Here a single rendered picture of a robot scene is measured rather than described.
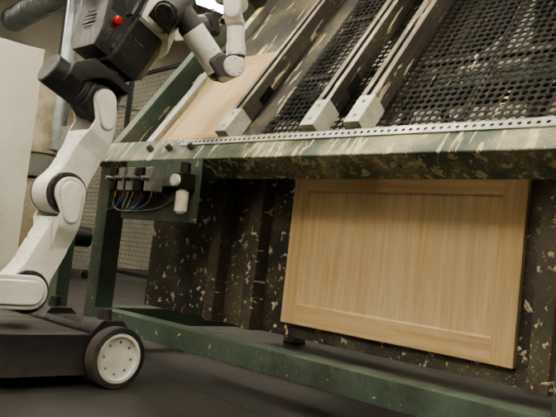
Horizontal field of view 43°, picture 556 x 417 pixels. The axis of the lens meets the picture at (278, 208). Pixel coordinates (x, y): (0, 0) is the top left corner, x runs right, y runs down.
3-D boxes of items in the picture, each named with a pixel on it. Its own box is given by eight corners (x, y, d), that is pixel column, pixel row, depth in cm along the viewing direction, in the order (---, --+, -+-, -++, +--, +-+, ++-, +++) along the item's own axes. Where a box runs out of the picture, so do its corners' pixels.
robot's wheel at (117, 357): (87, 390, 221) (97, 326, 223) (79, 387, 225) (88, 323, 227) (140, 389, 235) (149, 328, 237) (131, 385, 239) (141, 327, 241)
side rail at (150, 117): (127, 160, 326) (112, 142, 321) (250, 14, 377) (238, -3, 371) (134, 160, 322) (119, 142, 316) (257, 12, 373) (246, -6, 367)
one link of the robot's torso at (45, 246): (4, 308, 221) (60, 169, 233) (-22, 300, 236) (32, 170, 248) (46, 322, 232) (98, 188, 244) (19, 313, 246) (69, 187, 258)
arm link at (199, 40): (224, 86, 251) (188, 32, 245) (212, 92, 262) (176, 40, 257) (248, 69, 255) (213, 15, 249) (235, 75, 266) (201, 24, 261)
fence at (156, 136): (150, 149, 306) (145, 142, 303) (261, 14, 349) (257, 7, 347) (157, 149, 302) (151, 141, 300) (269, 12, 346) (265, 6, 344)
